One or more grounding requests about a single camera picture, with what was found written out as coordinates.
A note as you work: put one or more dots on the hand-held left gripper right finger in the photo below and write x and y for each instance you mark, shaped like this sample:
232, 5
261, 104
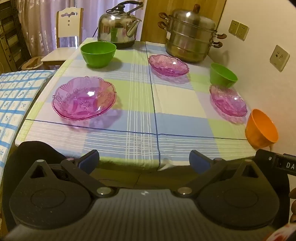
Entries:
198, 161

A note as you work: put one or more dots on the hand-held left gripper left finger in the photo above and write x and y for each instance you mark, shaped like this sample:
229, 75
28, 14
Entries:
89, 160

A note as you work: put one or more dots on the orange plastic bowl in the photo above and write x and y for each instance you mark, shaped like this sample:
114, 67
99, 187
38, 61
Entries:
260, 129

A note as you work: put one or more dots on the large purple glass plate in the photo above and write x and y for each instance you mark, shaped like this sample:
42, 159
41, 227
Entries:
83, 99

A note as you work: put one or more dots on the small purple glass plate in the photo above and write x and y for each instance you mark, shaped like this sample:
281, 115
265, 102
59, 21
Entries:
227, 100
168, 65

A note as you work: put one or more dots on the small green plastic bowl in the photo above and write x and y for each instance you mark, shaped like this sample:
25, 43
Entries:
222, 75

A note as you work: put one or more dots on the large green plastic bowl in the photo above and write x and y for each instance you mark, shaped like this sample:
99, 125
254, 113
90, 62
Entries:
98, 54

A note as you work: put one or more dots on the person's right hand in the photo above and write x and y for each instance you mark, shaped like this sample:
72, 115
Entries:
293, 204

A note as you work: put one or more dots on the black rounded object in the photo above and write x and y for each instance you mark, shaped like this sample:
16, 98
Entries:
23, 153

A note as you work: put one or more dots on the red patterned clothing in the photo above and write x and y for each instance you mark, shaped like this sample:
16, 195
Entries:
283, 233

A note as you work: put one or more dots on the plaid tablecloth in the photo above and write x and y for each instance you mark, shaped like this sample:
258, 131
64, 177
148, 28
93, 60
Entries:
138, 104

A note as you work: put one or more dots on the blue checkered cloth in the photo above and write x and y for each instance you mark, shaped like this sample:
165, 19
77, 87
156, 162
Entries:
16, 97

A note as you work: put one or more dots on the white basket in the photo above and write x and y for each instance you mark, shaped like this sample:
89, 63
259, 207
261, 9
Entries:
31, 63

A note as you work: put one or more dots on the stainless steel steamer pot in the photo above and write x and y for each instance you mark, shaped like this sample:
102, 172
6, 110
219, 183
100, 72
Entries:
189, 39

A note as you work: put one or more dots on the stainless steel kettle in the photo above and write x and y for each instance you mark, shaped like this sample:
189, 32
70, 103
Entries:
115, 27

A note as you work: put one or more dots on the white wooden chair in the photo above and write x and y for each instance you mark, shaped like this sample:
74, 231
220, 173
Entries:
68, 23

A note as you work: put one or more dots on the purple sheer curtain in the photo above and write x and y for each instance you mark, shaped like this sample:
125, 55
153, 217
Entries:
41, 25

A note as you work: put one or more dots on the dark folding rack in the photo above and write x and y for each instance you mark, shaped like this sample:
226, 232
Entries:
11, 34

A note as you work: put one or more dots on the large beige wall socket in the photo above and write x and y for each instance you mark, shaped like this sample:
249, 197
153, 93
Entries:
279, 58

